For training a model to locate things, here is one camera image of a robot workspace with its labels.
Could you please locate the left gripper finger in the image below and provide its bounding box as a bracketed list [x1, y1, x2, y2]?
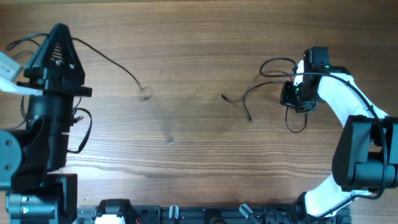
[60, 24, 85, 78]
[24, 23, 62, 75]

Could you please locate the black cables bundle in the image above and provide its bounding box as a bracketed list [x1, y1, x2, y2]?
[5, 33, 153, 102]

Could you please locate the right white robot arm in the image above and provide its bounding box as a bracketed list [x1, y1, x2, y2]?
[280, 47, 397, 218]

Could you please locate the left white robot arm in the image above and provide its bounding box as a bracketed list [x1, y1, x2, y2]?
[1, 24, 92, 223]

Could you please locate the left camera black cable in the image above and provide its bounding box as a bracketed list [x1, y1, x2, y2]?
[66, 107, 93, 154]

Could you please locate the camera black cable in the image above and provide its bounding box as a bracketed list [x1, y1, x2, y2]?
[66, 107, 93, 154]
[259, 57, 389, 218]

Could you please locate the right camera black cable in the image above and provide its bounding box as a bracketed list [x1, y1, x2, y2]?
[259, 57, 389, 218]

